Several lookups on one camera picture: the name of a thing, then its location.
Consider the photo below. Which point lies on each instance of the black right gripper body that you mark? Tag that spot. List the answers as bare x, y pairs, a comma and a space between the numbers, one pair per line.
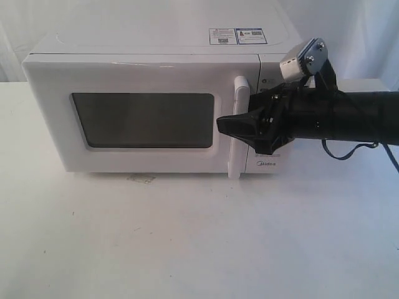
280, 119

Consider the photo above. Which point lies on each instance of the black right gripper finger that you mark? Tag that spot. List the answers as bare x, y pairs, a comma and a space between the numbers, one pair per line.
245, 127

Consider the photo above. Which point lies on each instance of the white microwave door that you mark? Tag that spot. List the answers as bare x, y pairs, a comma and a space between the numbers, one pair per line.
143, 113

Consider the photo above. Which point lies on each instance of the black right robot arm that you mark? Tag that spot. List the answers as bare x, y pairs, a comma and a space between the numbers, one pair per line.
368, 117

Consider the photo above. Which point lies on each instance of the white microwave oven body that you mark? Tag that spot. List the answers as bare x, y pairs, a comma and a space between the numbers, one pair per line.
160, 38

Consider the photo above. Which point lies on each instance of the blue white warning sticker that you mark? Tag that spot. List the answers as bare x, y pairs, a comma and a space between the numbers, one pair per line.
237, 36

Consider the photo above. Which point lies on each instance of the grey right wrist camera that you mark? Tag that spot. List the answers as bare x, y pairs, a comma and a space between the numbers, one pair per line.
304, 60

